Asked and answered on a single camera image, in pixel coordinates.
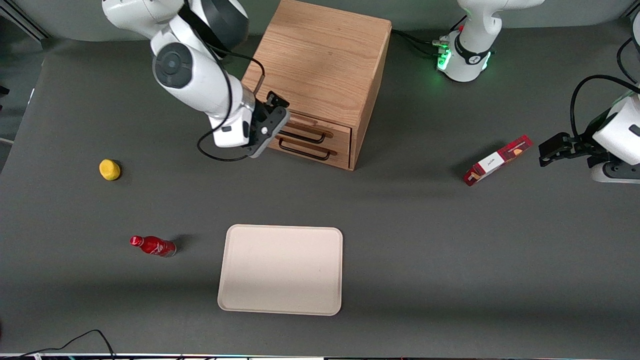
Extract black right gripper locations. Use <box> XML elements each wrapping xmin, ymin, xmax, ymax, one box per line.
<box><xmin>252</xmin><ymin>91</ymin><xmax>290</xmax><ymax>127</ymax></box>

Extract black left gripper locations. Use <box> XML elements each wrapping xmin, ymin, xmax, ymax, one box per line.
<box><xmin>538</xmin><ymin>132</ymin><xmax>609</xmax><ymax>169</ymax></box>

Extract short black wire drawer handle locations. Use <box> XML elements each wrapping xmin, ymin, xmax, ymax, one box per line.
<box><xmin>287</xmin><ymin>120</ymin><xmax>329</xmax><ymax>145</ymax></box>

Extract wooden drawer with shallow tray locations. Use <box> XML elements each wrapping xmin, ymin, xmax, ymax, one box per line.
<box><xmin>283</xmin><ymin>110</ymin><xmax>353</xmax><ymax>149</ymax></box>

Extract wooden drawer cabinet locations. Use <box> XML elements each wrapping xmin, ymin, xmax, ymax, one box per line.
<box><xmin>241</xmin><ymin>0</ymin><xmax>393</xmax><ymax>172</ymax></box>

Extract red and white carton box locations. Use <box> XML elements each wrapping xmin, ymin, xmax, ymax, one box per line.
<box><xmin>462</xmin><ymin>134</ymin><xmax>534</xmax><ymax>187</ymax></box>

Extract beige rectangular tray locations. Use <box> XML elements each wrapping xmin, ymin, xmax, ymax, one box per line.
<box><xmin>217</xmin><ymin>224</ymin><xmax>345</xmax><ymax>317</ymax></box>

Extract yellow lemon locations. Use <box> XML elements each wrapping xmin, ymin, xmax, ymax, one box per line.
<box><xmin>98</xmin><ymin>158</ymin><xmax>122</xmax><ymax>182</ymax></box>

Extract red soda bottle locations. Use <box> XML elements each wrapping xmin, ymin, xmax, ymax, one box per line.
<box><xmin>129</xmin><ymin>235</ymin><xmax>177</xmax><ymax>259</ymax></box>

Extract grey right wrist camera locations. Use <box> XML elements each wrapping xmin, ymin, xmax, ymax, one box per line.
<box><xmin>247</xmin><ymin>107</ymin><xmax>291</xmax><ymax>160</ymax></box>

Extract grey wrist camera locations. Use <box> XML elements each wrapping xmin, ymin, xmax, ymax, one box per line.
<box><xmin>589</xmin><ymin>161</ymin><xmax>640</xmax><ymax>185</ymax></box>
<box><xmin>247</xmin><ymin>107</ymin><xmax>291</xmax><ymax>160</ymax></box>

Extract black looped cable on left arm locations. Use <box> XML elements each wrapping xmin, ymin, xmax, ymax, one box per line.
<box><xmin>569</xmin><ymin>74</ymin><xmax>640</xmax><ymax>144</ymax></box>

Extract long black wire drawer handle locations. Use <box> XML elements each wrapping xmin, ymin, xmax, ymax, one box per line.
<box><xmin>278</xmin><ymin>138</ymin><xmax>332</xmax><ymax>162</ymax></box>

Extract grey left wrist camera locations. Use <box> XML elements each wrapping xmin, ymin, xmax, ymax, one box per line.
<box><xmin>589</xmin><ymin>161</ymin><xmax>640</xmax><ymax>185</ymax></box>

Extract wooden drawer with long handle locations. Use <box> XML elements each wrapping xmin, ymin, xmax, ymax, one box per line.
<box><xmin>269</xmin><ymin>131</ymin><xmax>352</xmax><ymax>171</ymax></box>

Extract black cable along right arm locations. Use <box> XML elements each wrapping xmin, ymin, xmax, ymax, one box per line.
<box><xmin>196</xmin><ymin>42</ymin><xmax>266</xmax><ymax>162</ymax></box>

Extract black cable at frame edge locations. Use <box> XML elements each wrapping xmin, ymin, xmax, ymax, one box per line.
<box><xmin>615</xmin><ymin>37</ymin><xmax>640</xmax><ymax>85</ymax></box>

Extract black cables at left arm base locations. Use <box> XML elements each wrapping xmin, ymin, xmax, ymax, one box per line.
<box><xmin>390</xmin><ymin>28</ymin><xmax>449</xmax><ymax>57</ymax></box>

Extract dark metal frame bar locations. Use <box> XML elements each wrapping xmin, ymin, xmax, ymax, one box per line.
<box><xmin>0</xmin><ymin>0</ymin><xmax>50</xmax><ymax>41</ymax></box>

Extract thin black cable on table edge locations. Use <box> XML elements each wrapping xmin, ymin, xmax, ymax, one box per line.
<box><xmin>14</xmin><ymin>328</ymin><xmax>117</xmax><ymax>360</ymax></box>

